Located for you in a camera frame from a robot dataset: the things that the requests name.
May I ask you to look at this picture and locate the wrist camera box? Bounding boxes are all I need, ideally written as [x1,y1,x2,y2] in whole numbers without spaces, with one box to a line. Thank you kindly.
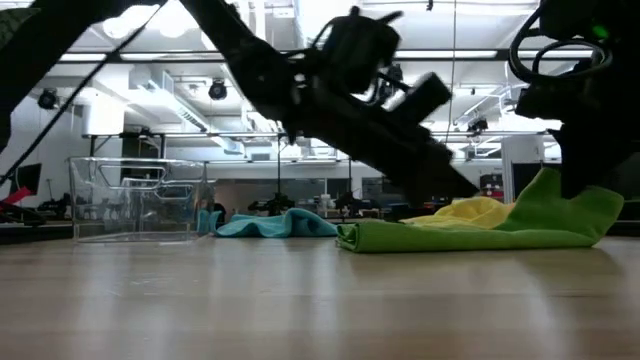
[514,81,574,123]
[398,71,454,127]

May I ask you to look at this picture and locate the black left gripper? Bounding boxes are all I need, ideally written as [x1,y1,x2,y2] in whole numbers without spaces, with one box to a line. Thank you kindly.
[282,87,480,207]

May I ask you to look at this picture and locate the blue microfiber towel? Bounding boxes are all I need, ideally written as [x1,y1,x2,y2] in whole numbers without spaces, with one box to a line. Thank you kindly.
[197,207,340,239]

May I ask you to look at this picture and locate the white wall cabinet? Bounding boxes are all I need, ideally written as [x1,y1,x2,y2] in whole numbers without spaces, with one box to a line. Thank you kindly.
[82,94,126,137]

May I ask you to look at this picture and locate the small black background monitor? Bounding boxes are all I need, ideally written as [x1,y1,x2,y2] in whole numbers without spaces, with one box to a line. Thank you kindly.
[8,162,44,200]

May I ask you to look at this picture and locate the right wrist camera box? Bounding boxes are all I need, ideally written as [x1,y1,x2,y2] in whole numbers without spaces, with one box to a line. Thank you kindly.
[514,81,574,123]

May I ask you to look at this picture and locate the black ceiling lamp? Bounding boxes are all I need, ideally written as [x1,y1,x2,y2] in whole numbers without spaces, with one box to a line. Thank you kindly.
[208,78,229,101]
[37,88,62,112]

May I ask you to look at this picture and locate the clear plastic basket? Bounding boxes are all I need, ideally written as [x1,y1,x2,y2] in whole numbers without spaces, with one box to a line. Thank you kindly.
[68,156,217,245]

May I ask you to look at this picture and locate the red bar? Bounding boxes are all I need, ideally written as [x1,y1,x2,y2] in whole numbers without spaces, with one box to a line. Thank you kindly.
[0,187,34,206]

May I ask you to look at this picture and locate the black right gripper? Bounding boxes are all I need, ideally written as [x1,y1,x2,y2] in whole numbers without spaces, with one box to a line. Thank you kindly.
[552,69,640,200]

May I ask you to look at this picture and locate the black partition panels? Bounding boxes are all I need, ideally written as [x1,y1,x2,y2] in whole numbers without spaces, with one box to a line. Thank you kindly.
[512,160,561,201]

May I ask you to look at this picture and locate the green artificial plant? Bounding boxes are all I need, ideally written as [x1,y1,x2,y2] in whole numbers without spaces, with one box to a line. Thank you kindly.
[0,7,39,51]

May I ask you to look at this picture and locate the green microfiber towel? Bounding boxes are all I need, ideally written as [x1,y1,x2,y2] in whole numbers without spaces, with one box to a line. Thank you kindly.
[335,167,625,255]

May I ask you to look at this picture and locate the yellow microfiber towel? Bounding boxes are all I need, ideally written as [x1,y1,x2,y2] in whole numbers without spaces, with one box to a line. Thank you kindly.
[399,196,516,231]

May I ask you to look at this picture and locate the black background rig frame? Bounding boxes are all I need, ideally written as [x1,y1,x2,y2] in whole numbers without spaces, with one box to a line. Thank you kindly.
[276,131,353,217]

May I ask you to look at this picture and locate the white pillar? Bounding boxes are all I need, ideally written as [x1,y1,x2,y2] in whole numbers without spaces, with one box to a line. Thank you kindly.
[501,134,545,204]

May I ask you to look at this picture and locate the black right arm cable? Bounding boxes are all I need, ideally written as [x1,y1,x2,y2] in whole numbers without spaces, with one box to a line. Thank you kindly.
[508,7,615,85]

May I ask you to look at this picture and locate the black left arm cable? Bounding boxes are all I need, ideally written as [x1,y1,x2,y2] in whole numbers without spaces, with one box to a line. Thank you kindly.
[0,2,164,187]

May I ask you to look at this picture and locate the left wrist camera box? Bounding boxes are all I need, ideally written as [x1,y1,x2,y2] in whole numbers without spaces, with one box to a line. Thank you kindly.
[398,71,454,127]

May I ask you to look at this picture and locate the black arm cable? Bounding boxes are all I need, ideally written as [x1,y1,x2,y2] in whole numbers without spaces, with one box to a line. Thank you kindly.
[0,2,164,187]
[508,7,615,85]

